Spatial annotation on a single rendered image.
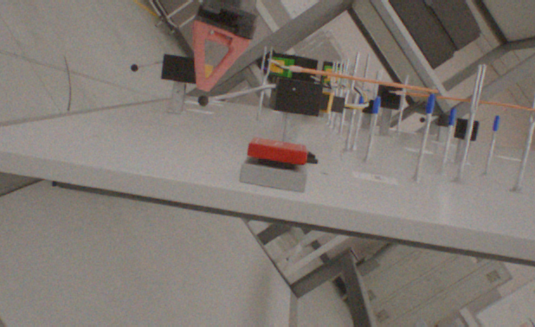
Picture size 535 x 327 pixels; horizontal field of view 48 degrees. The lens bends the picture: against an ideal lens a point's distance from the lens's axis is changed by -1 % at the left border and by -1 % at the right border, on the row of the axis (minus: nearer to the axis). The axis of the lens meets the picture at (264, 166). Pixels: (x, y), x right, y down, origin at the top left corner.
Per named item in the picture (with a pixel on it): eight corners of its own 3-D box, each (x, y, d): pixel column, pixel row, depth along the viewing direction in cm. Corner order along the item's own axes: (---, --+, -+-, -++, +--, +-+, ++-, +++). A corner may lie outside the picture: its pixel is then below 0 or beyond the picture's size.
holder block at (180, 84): (130, 104, 110) (136, 49, 109) (195, 114, 110) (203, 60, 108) (122, 105, 106) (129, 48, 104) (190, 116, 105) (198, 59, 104)
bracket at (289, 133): (273, 147, 78) (280, 109, 78) (291, 150, 79) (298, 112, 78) (280, 152, 74) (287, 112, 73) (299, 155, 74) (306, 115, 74)
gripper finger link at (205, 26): (224, 96, 78) (248, 26, 77) (232, 100, 71) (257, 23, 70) (174, 80, 76) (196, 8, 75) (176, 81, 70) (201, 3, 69)
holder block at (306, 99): (267, 107, 77) (273, 76, 77) (310, 113, 78) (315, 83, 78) (273, 110, 73) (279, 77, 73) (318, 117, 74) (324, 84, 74)
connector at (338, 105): (300, 105, 77) (304, 89, 77) (335, 112, 79) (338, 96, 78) (308, 106, 74) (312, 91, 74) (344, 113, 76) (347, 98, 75)
